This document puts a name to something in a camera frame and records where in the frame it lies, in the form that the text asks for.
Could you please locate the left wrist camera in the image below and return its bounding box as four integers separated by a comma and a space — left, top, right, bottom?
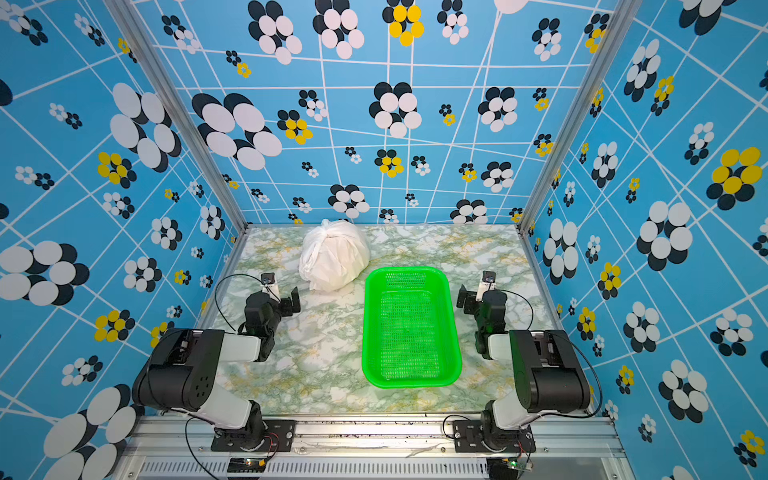
259, 272, 280, 302

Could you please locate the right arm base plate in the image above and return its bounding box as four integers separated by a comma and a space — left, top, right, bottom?
449, 418, 537, 455

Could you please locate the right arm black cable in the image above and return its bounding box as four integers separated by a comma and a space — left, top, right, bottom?
495, 289, 604, 420

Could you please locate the green plastic basket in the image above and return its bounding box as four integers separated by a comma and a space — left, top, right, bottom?
362, 266, 463, 389

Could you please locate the circuit board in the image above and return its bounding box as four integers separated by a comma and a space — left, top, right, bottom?
486, 458, 530, 480
227, 457, 267, 476

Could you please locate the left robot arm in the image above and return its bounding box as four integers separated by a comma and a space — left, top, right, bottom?
132, 287, 301, 454

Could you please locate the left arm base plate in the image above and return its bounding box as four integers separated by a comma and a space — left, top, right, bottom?
211, 419, 297, 454

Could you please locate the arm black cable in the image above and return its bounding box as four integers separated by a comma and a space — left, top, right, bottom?
495, 289, 604, 420
214, 273, 268, 335

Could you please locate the white plastic bag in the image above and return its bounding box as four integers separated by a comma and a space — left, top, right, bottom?
298, 220, 371, 292

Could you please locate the right aluminium corner post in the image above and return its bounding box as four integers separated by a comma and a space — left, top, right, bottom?
520, 0, 643, 235

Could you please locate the aluminium corner post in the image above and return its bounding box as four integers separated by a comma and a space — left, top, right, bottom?
104, 1, 248, 235
520, 0, 643, 235

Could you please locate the left circuit board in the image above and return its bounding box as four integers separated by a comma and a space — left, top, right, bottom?
227, 457, 267, 476

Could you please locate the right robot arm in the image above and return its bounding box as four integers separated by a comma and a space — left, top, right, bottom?
456, 285, 594, 453

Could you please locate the left aluminium corner post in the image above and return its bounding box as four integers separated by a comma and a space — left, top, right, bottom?
104, 1, 248, 235

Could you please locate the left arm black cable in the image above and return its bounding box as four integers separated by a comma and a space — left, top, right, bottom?
214, 273, 268, 335

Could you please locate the right circuit board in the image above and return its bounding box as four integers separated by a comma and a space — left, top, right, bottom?
486, 458, 530, 480

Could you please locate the aluminium front rail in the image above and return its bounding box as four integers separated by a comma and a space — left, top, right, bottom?
113, 413, 635, 479

